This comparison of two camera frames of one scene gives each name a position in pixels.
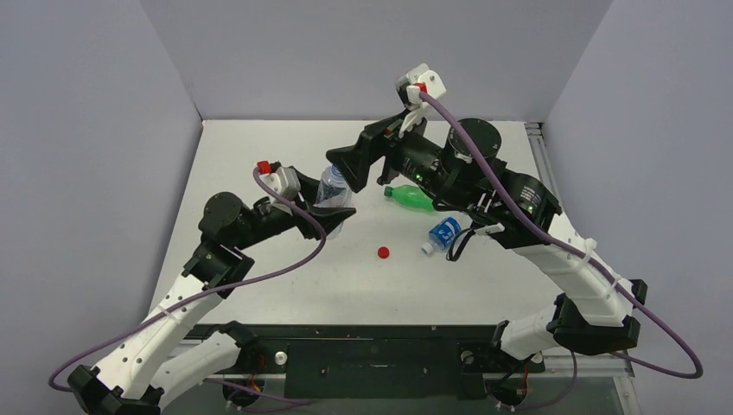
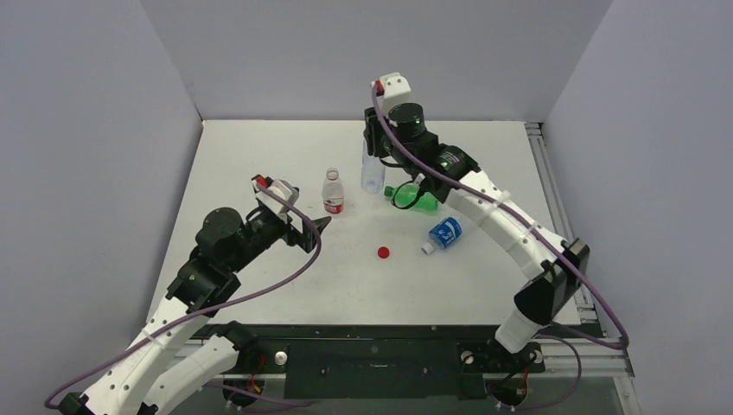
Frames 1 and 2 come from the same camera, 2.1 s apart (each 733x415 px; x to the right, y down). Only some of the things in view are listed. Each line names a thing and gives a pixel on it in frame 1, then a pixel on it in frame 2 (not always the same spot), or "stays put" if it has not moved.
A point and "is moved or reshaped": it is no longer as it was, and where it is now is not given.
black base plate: [372, 360] stays put
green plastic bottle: [411, 195] stays put
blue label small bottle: [442, 235] stays put
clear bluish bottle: [333, 191] is moved or reshaped
